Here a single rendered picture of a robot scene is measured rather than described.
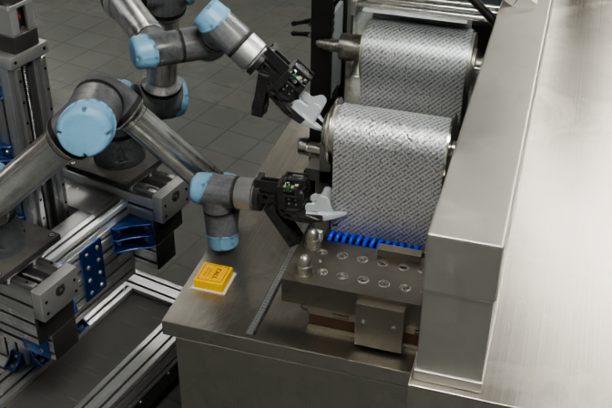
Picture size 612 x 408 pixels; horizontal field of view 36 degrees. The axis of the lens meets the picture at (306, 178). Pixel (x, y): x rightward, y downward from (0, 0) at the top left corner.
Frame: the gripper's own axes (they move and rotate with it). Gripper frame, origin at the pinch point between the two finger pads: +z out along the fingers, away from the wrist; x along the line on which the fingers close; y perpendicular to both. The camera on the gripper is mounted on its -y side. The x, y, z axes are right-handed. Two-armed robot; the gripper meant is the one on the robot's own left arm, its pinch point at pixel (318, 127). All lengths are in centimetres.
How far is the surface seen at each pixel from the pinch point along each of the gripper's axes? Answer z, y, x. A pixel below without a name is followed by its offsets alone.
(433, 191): 25.4, 12.3, -8.2
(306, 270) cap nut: 16.3, -12.0, -25.7
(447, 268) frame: 7, 53, -91
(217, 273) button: 6.1, -36.3, -17.5
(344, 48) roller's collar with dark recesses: -6.1, 8.3, 20.0
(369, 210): 19.9, -2.1, -8.1
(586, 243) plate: 31, 51, -57
